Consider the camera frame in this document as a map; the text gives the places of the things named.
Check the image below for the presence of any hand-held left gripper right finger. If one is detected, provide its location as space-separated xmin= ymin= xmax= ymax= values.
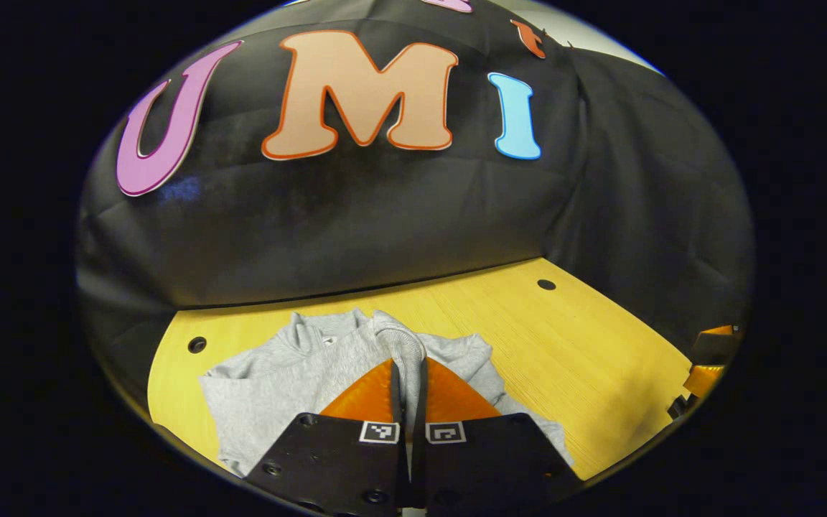
xmin=413 ymin=355 xmax=584 ymax=515

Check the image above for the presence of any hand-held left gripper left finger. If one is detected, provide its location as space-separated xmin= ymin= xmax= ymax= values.
xmin=245 ymin=358 xmax=411 ymax=517

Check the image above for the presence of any grey sweatshirt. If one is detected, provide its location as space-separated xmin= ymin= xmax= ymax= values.
xmin=200 ymin=307 xmax=576 ymax=479

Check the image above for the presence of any black backdrop cloth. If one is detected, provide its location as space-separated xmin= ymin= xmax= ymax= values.
xmin=75 ymin=0 xmax=755 ymax=403

